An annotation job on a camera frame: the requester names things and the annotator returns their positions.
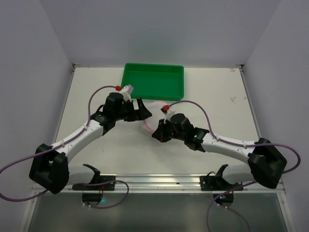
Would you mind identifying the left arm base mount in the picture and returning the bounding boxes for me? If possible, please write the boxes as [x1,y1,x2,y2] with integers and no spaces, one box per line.
[68,164,116,206]

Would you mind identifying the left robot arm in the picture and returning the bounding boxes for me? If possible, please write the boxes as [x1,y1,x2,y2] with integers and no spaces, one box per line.
[29,92,152,194]

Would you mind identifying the aluminium mounting rail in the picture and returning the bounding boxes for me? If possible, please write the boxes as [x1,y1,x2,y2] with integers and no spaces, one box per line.
[32,173,285,194]

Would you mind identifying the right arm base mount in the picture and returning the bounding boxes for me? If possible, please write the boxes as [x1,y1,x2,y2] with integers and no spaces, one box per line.
[199,164,243,207]

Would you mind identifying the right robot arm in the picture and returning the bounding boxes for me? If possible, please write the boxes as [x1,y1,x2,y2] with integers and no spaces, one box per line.
[152,114,287,189]

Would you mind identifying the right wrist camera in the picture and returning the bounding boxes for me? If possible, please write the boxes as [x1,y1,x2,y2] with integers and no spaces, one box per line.
[160,104,175,123]

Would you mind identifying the green plastic tray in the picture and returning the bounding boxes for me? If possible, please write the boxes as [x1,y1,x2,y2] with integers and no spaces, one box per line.
[121,63,184,101]

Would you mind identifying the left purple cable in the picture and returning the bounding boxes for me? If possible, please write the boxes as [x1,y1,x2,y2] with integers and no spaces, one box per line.
[0,85,121,201]

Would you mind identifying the white mesh laundry bag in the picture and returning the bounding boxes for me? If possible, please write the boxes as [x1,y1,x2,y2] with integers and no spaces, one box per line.
[139,101,167,137]

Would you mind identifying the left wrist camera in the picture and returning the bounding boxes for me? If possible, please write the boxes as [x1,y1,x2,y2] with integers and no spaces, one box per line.
[119,85,134,102]

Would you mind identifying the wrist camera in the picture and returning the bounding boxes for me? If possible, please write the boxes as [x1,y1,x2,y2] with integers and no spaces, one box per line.
[119,85,134,102]
[160,104,175,123]

